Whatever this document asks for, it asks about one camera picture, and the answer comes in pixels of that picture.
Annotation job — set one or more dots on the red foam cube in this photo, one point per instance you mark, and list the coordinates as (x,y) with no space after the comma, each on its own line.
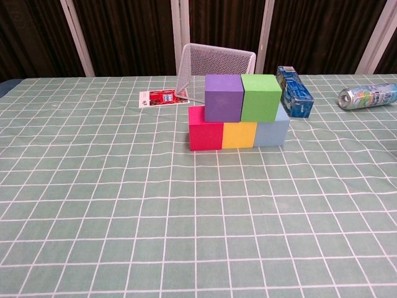
(204,135)

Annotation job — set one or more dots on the purple foam cube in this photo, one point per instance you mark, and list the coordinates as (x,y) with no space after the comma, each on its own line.
(223,99)

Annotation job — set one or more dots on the light blue foam cube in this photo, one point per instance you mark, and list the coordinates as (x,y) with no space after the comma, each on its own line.
(271,133)

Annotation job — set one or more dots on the green foam cube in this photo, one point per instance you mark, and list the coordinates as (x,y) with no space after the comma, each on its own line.
(259,97)

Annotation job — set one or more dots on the yellow foam cube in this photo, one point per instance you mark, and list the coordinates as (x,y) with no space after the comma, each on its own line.
(239,135)

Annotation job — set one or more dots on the red printed card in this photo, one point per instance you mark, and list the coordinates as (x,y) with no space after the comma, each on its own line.
(155,97)

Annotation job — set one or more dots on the green checked tablecloth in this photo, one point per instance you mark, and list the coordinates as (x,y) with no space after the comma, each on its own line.
(198,217)

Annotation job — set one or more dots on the blue carton box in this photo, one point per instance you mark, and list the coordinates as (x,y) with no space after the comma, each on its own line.
(296,93)

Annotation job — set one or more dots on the dark pleated curtain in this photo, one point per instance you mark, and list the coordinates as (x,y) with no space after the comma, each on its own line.
(130,37)

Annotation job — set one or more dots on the light blue beverage can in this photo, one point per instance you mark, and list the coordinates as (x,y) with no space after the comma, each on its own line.
(369,96)

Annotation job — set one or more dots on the white frame post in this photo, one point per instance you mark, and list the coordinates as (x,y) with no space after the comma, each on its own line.
(180,31)
(263,37)
(77,40)
(376,34)

